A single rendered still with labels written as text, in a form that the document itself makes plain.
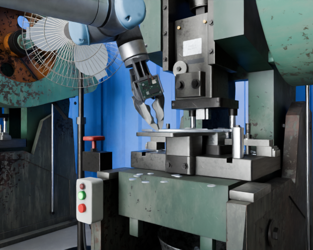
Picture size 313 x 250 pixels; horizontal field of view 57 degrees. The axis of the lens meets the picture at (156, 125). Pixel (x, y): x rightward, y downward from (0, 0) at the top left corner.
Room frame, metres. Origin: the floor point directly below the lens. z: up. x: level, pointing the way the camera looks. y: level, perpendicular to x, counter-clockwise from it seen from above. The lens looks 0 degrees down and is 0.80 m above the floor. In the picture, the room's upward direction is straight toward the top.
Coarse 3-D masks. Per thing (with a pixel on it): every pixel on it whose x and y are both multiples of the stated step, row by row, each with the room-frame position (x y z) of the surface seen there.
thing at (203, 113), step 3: (198, 111) 1.03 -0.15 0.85; (201, 111) 1.02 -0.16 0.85; (204, 111) 1.02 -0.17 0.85; (207, 111) 1.02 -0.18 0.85; (210, 111) 1.03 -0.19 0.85; (198, 114) 1.03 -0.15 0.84; (201, 114) 1.02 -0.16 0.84; (204, 114) 1.02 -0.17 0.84; (207, 114) 1.02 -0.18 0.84; (210, 114) 1.03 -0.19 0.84; (198, 117) 1.03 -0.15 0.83; (201, 117) 1.02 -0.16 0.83; (204, 117) 1.02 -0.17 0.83; (207, 117) 1.02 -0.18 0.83; (210, 117) 1.03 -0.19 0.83
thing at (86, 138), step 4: (84, 136) 1.05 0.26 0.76; (88, 136) 1.03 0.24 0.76; (92, 136) 1.03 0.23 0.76; (96, 136) 1.04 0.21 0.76; (100, 136) 1.05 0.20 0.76; (104, 136) 1.07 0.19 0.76; (84, 140) 1.05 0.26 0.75; (88, 140) 1.03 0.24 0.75; (92, 140) 1.02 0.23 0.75; (96, 140) 1.04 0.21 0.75; (92, 144) 1.06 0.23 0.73
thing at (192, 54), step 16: (192, 16) 0.98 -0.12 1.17; (176, 32) 1.02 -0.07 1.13; (192, 32) 0.98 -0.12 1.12; (176, 48) 1.02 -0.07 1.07; (192, 48) 0.98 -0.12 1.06; (176, 64) 1.00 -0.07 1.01; (192, 64) 0.98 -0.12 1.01; (176, 80) 0.98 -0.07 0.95; (192, 80) 0.93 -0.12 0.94; (208, 80) 0.94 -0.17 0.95; (224, 80) 1.00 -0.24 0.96; (176, 96) 0.98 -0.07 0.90; (192, 96) 0.95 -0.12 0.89; (208, 96) 0.94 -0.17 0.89; (224, 96) 1.00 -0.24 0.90
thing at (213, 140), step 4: (216, 132) 0.96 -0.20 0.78; (220, 132) 0.98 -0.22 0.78; (224, 132) 1.00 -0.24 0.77; (228, 132) 1.03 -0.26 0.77; (204, 136) 0.99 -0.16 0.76; (208, 136) 0.98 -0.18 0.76; (212, 136) 0.97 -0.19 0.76; (216, 136) 0.96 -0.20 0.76; (220, 136) 0.98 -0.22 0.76; (224, 136) 1.00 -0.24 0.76; (228, 136) 1.03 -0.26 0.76; (204, 140) 0.99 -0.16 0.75; (208, 140) 0.98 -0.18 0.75; (212, 140) 0.97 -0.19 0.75; (216, 140) 0.96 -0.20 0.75; (220, 140) 0.98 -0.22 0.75; (224, 140) 1.00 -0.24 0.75; (212, 144) 0.97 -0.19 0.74; (216, 144) 0.96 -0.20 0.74; (220, 144) 0.98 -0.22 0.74
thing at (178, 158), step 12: (144, 132) 0.83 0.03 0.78; (156, 132) 0.80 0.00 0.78; (168, 132) 0.78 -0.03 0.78; (180, 132) 0.79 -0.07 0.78; (192, 132) 0.84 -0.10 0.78; (204, 132) 0.90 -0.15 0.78; (168, 144) 0.92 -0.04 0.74; (180, 144) 0.89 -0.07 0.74; (192, 144) 0.88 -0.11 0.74; (168, 156) 0.92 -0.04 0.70; (180, 156) 0.89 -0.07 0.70; (192, 156) 0.88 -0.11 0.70; (168, 168) 0.92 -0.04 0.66; (180, 168) 0.89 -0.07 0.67; (192, 168) 0.88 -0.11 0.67
